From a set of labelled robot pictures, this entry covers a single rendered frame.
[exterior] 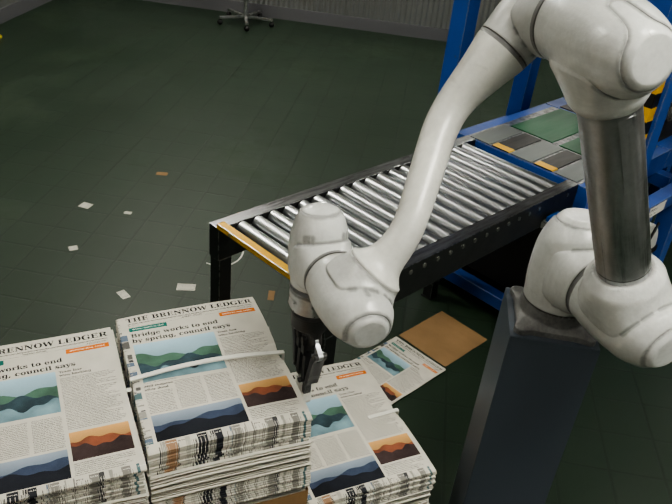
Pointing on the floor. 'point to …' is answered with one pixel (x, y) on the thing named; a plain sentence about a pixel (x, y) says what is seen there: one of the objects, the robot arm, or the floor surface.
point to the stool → (245, 15)
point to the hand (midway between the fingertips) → (303, 388)
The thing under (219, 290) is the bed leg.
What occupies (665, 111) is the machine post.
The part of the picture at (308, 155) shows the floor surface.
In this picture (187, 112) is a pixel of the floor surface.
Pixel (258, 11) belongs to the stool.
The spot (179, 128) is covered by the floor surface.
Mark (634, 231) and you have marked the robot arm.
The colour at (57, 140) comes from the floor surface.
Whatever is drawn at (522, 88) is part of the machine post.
